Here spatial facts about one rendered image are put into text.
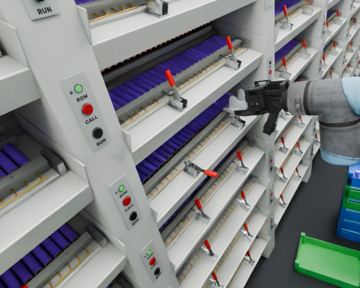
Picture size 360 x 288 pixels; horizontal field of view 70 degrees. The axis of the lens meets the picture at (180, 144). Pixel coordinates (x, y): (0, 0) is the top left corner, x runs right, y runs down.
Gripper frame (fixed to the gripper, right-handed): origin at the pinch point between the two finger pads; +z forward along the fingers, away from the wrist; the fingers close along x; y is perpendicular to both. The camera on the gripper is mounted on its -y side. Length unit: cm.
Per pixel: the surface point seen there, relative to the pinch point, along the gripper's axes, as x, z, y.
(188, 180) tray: 30.0, -2.2, -6.7
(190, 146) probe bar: 21.1, 1.8, -1.6
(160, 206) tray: 40.7, -1.8, -6.5
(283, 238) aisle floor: -33, 10, -102
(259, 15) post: -15.9, -7.9, 23.7
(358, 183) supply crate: -49, -26, -65
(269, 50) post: -20.8, -6.9, 11.5
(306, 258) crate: -26, -4, -104
